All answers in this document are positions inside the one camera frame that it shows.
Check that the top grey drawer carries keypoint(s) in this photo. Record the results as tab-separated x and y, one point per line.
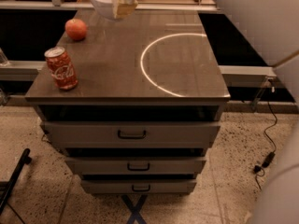
95	134

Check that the grey drawer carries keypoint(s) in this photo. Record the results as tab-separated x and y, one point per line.
139	186
136	166
95	134

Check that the red apple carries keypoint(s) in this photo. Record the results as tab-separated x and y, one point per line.
76	29

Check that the middle grey drawer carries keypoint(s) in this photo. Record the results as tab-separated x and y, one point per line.
136	166

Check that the red cola can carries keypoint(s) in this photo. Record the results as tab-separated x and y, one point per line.
61	68

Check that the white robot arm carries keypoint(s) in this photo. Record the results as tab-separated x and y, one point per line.
272	29

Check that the bottom grey drawer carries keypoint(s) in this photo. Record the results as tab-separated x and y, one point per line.
139	186

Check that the black stand leg left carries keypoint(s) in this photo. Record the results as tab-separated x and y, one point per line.
6	187

